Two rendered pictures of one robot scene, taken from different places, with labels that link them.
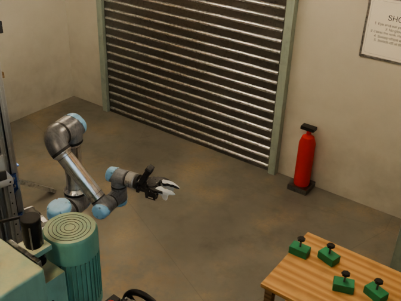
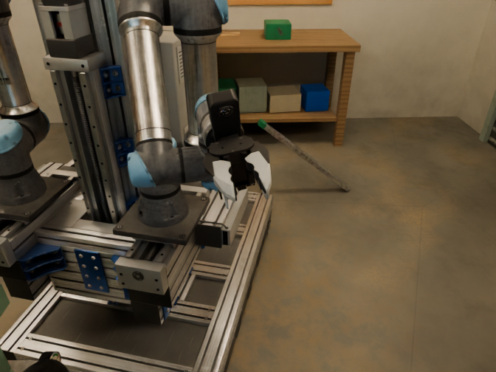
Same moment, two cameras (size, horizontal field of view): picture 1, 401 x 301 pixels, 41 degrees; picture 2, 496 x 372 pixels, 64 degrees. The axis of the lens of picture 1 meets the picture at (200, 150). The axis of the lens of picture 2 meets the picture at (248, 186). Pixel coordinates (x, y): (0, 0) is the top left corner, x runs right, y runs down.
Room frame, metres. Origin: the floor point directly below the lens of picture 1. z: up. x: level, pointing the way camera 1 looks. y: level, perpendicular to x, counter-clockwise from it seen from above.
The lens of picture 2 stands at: (1.73, -0.25, 1.52)
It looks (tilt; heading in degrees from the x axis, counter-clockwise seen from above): 32 degrees down; 53
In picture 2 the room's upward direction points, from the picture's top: straight up
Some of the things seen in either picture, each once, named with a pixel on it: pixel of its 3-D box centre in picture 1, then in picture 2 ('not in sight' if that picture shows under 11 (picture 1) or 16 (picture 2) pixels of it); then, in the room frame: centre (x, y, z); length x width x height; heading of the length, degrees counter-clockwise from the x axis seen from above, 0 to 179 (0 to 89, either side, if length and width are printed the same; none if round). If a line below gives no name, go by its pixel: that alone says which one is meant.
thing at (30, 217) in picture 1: (31, 240); not in sight; (1.26, 0.50, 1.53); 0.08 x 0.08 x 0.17; 53
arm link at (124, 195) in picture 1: (117, 195); (209, 162); (2.11, 0.39, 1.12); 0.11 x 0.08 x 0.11; 156
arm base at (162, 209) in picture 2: not in sight; (162, 198); (2.11, 0.68, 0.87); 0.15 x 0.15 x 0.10
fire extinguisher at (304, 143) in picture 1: (305, 157); not in sight; (3.93, -0.89, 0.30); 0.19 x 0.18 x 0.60; 146
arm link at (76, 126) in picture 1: (73, 166); (200, 88); (2.23, 0.62, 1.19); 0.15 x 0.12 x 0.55; 156
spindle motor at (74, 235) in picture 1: (73, 263); not in sight; (1.37, 0.41, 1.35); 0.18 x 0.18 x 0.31
